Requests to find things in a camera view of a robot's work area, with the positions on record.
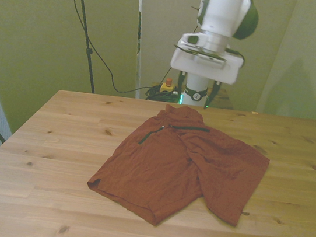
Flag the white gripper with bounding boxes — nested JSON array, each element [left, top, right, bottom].
[[164, 37, 244, 114]]

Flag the rust red shorts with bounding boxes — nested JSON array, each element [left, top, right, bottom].
[[82, 94, 276, 237]]

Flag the yellow emergency stop button box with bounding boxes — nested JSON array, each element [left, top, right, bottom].
[[159, 76, 179, 95]]

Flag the black tripod stand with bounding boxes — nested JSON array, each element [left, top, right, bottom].
[[49, 0, 108, 94]]

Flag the wrist camera with black bracket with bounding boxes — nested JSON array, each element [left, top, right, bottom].
[[172, 43, 229, 67]]

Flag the coiled dark cable bundle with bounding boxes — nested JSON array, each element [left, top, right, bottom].
[[144, 83, 184, 105]]

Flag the white vertical wall strip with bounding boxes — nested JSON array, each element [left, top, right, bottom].
[[122, 0, 152, 99]]

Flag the black tripod camera cable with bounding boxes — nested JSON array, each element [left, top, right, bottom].
[[50, 0, 175, 99]]

